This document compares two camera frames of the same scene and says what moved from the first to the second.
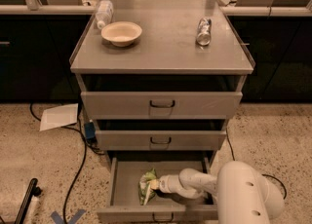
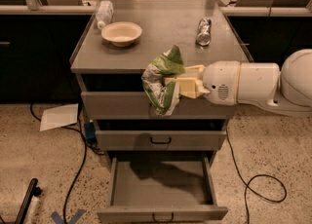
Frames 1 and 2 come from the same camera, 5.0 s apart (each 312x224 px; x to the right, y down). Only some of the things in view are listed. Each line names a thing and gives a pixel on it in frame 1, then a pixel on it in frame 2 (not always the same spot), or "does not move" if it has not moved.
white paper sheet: (58, 116) does not move
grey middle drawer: (160, 140) does not move
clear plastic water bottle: (104, 13) does not move
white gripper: (165, 183) → (220, 82)
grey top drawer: (157, 105) does not move
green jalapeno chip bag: (145, 192) → (162, 99)
